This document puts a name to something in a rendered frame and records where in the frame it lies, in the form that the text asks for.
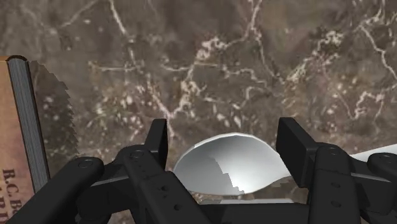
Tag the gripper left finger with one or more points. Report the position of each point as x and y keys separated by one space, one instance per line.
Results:
x=145 y=173

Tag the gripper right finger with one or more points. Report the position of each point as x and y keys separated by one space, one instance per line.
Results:
x=332 y=180

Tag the white spoon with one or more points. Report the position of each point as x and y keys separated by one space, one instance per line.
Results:
x=235 y=164

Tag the orange book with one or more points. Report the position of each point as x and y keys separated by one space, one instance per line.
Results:
x=15 y=136

